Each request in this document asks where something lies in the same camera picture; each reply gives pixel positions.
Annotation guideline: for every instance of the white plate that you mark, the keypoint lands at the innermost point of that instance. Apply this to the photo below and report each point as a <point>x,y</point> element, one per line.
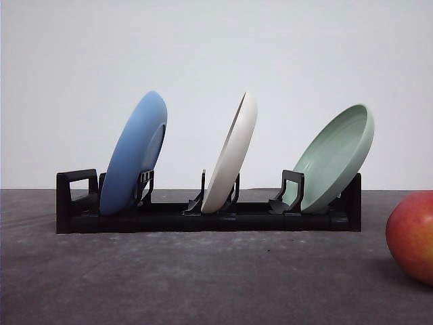
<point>233,157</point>

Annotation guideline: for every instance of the blue plate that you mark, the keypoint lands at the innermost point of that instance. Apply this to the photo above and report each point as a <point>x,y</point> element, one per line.
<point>136,150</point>

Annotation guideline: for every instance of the black plastic dish rack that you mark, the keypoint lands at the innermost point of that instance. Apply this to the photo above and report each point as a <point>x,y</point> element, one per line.
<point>79,209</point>

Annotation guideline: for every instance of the green plate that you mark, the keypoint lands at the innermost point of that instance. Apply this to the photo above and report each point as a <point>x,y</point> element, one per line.
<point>333,159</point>

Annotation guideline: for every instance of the red yellow pomegranate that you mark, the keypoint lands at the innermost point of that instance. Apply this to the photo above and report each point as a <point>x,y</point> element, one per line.
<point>409,235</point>

